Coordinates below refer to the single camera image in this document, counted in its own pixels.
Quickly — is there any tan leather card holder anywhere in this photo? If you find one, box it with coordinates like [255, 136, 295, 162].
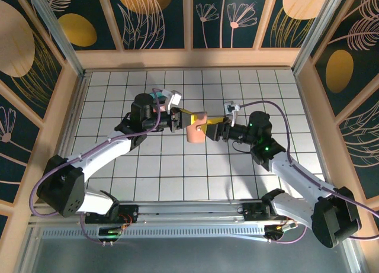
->
[185, 111, 210, 144]

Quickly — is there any teal credit card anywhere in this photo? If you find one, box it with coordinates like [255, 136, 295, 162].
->
[149, 88, 165, 101]

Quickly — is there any left controller board green light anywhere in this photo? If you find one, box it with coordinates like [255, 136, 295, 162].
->
[97, 224, 127, 246]

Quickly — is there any grey metal plate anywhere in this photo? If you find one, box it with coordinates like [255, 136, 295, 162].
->
[28, 237, 361, 273]

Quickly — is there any aluminium side rail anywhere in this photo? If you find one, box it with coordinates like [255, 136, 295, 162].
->
[294, 73, 338, 198]
[57, 74, 89, 158]

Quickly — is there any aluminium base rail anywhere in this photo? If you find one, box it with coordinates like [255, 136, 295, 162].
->
[29, 199, 352, 226]

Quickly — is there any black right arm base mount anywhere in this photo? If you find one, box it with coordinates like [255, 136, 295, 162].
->
[241, 202, 297, 223]

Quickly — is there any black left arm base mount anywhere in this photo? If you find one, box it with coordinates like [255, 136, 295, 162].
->
[84, 204, 140, 225]

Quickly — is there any grey slotted cable duct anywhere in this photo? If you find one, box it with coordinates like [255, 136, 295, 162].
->
[41, 225, 267, 240]

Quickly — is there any right controller board with wires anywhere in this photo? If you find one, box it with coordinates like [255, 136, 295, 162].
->
[264, 221, 300, 244]

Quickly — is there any aluminium frame post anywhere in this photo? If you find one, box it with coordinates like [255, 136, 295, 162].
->
[291, 0, 346, 75]
[25, 0, 88, 78]

